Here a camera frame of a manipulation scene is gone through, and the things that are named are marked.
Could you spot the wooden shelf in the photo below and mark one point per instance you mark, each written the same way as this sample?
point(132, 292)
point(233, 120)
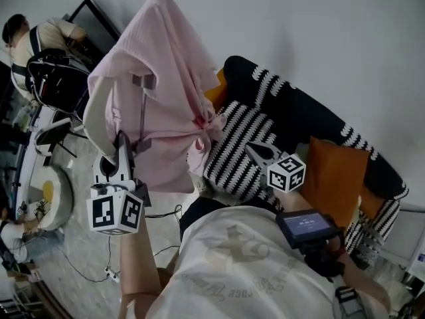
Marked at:
point(20, 291)

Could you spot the person's right forearm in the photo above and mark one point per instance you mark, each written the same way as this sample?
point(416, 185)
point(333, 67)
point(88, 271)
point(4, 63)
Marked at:
point(365, 287)

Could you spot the person's left forearm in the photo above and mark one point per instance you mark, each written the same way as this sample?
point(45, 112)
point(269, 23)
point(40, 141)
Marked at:
point(136, 271)

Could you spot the orange cushion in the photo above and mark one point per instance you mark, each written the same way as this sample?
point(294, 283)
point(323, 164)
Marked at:
point(335, 178)

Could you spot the person's white t-shirt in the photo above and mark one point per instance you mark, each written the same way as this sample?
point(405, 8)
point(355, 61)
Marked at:
point(232, 261)

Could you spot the dark chair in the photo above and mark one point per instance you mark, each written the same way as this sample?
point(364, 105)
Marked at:
point(50, 135)

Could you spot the pink cloth garment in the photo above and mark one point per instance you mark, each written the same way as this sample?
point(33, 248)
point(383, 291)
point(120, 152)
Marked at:
point(166, 78)

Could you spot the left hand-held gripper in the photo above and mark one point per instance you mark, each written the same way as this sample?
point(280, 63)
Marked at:
point(113, 211)

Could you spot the white cabinet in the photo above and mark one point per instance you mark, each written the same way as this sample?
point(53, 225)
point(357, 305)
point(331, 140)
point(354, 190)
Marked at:
point(405, 234)

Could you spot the white clothes hanger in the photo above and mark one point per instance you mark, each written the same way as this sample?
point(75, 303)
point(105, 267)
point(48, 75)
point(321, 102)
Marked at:
point(96, 118)

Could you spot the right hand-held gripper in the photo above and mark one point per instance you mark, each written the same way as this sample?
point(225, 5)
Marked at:
point(285, 174)

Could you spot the white power strip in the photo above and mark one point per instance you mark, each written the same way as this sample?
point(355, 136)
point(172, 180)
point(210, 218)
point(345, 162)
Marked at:
point(113, 275)

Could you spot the person's black shorts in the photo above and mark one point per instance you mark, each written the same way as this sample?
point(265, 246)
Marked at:
point(202, 218)

